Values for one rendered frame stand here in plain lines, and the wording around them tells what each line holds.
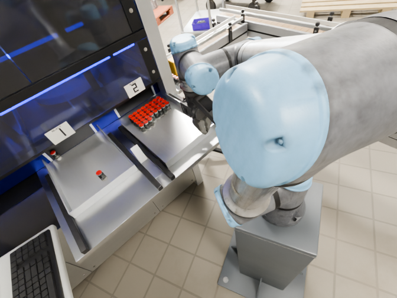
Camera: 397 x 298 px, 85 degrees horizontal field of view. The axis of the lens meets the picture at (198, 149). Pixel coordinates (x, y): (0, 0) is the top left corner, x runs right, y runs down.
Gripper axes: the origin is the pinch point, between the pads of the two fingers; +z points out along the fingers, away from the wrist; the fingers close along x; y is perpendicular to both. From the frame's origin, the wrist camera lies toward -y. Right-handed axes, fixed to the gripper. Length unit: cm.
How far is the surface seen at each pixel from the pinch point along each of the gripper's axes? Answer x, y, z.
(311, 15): -313, 119, 85
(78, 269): 86, 36, 69
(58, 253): 66, 8, 11
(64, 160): 48, 39, 3
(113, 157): 31.9, 22.8, 2.9
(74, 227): 55, 5, 1
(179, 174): 18.6, -4.2, 3.5
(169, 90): -8.2, 35.5, -0.1
